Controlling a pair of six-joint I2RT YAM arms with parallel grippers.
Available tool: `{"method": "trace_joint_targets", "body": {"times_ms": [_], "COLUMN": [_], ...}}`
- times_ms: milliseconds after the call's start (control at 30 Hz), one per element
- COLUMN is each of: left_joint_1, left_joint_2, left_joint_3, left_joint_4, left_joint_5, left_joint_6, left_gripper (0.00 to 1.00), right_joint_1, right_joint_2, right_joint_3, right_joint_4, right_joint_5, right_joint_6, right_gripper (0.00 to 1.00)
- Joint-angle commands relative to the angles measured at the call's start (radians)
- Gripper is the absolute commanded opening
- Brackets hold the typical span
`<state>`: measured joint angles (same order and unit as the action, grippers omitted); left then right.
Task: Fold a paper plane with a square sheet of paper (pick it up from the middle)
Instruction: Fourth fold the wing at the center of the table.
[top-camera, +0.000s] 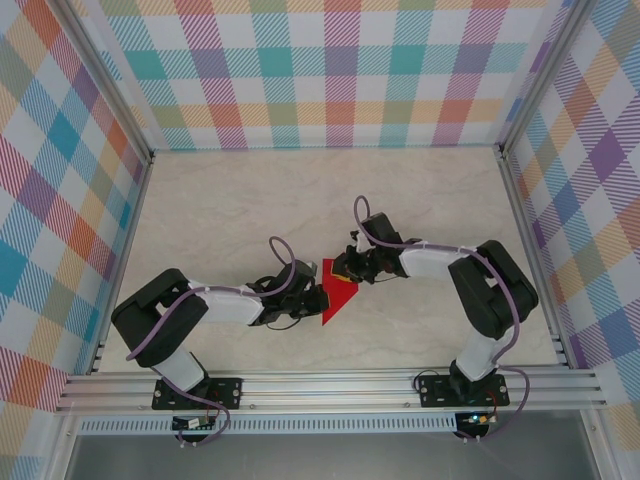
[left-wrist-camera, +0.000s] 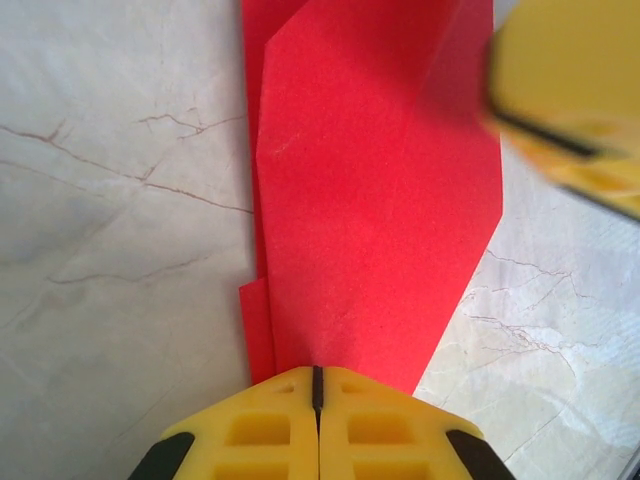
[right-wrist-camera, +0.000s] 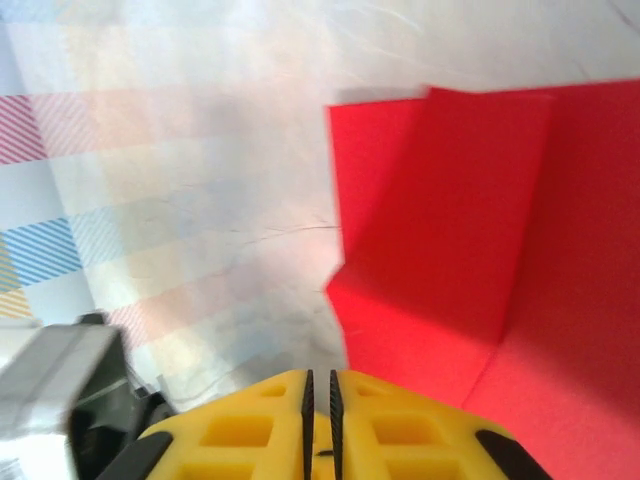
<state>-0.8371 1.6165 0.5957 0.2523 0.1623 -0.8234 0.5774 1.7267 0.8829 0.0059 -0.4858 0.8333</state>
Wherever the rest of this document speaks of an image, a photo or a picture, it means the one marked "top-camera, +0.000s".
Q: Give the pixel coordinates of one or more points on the red paper sheet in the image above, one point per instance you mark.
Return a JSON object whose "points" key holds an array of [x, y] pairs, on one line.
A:
{"points": [[340, 297]]}

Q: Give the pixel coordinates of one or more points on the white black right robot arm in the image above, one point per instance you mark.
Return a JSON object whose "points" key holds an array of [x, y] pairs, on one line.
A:
{"points": [[430, 260]]}

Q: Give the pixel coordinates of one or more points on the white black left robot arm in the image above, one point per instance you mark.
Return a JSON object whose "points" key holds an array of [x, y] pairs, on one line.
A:
{"points": [[230, 307]]}

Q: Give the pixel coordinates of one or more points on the grey metal panel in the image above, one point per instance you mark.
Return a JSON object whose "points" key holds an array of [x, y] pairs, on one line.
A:
{"points": [[325, 457]]}

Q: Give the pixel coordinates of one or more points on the small black controller board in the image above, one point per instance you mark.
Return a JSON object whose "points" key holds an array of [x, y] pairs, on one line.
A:
{"points": [[192, 424]]}

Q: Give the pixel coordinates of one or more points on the small controller board green light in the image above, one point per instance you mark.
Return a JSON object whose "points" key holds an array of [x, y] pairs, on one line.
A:
{"points": [[477, 419]]}

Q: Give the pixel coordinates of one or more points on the long aluminium mounting rail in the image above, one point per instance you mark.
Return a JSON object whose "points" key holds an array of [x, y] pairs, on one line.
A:
{"points": [[325, 387]]}

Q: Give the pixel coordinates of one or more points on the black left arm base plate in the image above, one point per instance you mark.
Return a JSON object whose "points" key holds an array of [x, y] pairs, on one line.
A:
{"points": [[227, 390]]}

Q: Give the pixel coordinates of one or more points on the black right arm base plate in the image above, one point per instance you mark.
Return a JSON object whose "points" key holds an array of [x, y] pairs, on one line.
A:
{"points": [[432, 390]]}

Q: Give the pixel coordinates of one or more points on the aluminium table side rail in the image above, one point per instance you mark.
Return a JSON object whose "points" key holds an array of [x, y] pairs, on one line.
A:
{"points": [[531, 250], [141, 187]]}

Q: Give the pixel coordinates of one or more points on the aluminium frame corner post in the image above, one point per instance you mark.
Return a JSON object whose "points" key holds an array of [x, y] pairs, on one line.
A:
{"points": [[107, 80], [545, 75]]}

